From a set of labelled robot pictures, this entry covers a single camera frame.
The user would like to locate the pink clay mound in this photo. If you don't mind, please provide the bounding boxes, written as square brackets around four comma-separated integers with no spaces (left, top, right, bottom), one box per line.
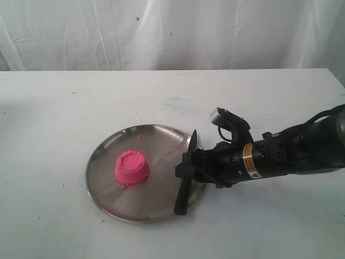
[114,150,150,189]

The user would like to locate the white backdrop curtain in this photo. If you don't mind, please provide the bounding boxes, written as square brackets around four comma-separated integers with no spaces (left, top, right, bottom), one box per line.
[1,1,344,83]

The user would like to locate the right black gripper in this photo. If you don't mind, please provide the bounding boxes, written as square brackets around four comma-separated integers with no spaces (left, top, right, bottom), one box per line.
[175,142,255,188]

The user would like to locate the black knife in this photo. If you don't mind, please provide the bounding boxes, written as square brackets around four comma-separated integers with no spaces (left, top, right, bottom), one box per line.
[174,130,197,215]

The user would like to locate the round steel plate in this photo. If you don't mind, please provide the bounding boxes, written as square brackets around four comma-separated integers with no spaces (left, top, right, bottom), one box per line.
[85,124,191,223]

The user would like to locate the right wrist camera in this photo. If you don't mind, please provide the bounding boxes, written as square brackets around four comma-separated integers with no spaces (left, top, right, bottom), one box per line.
[210,107,253,144]

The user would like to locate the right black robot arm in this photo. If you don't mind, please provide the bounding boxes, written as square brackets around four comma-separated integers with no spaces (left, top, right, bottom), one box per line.
[175,105,344,188]

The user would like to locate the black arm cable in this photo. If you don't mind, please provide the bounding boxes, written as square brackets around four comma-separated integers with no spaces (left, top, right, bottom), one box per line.
[263,105,345,141]

